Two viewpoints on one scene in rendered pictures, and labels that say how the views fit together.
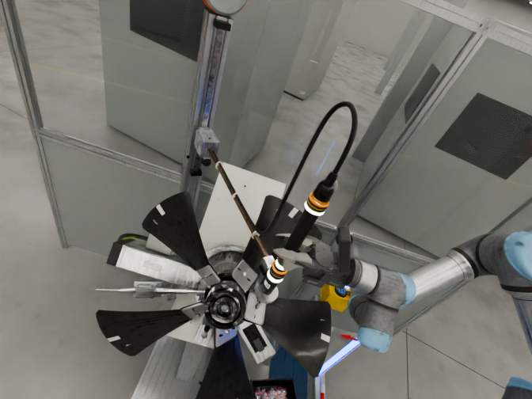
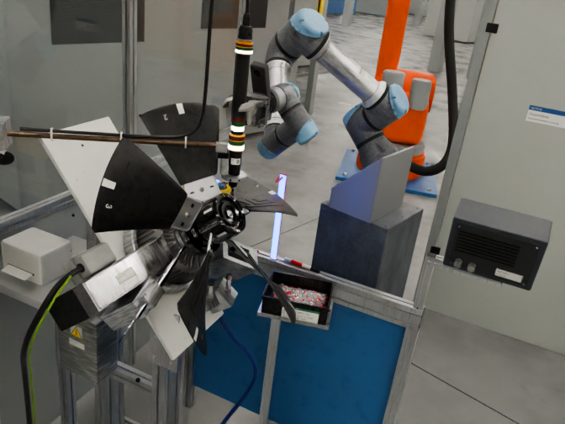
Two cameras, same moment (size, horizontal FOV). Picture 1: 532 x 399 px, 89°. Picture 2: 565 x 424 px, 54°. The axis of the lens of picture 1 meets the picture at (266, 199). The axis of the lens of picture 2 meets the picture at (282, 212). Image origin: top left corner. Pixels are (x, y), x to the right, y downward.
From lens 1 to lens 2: 116 cm
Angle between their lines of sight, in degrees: 53
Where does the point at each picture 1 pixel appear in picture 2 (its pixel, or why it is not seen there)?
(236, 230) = not seen: hidden behind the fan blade
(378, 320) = (302, 114)
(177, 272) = (147, 259)
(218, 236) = not seen: hidden behind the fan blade
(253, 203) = (105, 156)
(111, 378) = not seen: outside the picture
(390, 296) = (293, 96)
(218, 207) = (85, 188)
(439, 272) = (280, 79)
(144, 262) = (116, 278)
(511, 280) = (312, 47)
